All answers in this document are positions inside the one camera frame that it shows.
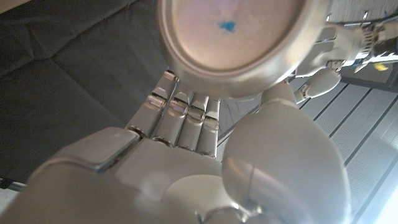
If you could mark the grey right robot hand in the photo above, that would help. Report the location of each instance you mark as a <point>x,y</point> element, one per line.
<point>186,174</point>

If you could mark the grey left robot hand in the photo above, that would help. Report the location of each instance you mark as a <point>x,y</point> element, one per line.
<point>339,46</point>

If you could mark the juice bottle with silver cap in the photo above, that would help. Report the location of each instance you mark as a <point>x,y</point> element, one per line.
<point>236,37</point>

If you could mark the black backdrop curtain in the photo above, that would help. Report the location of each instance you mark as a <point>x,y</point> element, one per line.
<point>77,77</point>

